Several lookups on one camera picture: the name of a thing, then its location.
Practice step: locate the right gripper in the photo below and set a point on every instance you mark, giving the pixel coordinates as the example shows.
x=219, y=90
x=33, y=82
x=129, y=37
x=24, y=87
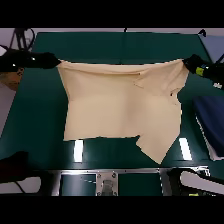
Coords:
x=192, y=63

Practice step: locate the dark blue garment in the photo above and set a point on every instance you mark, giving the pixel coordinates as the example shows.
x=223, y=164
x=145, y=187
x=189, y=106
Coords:
x=211, y=123

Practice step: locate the silver frame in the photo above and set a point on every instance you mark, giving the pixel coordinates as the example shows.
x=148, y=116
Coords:
x=106, y=181

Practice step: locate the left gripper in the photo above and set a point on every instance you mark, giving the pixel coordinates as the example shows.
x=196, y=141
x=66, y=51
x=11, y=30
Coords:
x=50, y=60

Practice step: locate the red garment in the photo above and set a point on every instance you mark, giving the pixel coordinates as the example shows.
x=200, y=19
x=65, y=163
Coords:
x=11, y=166

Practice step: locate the cream shirt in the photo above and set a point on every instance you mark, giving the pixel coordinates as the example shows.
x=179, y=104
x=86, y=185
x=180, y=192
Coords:
x=120, y=103

